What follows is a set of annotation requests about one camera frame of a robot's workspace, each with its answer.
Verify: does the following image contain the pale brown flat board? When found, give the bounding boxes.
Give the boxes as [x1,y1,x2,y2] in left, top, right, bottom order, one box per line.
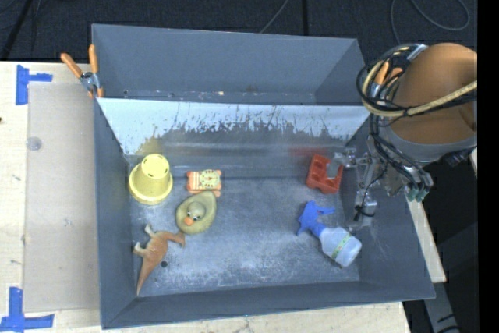
[22,81,103,314]

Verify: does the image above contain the orange toy clock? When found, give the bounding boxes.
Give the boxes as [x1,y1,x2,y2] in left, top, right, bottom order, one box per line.
[186,168,223,197]

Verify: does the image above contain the red-orange toy block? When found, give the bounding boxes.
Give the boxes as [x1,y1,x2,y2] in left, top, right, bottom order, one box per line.
[305,154,345,196]

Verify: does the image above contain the yellow plastic cup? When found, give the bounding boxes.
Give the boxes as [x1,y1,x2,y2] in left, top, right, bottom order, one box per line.
[128,153,174,206]

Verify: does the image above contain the yellow rubber duck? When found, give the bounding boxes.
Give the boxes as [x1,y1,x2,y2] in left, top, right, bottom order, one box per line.
[174,190,218,236]

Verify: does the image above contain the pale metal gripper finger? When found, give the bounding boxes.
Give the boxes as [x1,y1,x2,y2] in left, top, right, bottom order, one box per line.
[345,191,379,232]
[330,147,367,179]

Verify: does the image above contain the black cylinder on white bracket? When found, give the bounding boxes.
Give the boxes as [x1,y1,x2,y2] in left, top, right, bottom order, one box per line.
[442,148,471,168]

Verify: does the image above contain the grey metal bin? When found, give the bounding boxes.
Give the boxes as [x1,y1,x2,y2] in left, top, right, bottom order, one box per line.
[90,23,437,331]

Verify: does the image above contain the blue and clear spray bottle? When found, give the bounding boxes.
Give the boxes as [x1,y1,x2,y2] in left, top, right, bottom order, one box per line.
[296,200,363,268]

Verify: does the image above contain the orange toy dinosaur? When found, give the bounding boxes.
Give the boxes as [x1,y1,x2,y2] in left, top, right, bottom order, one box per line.
[133,222,187,296]

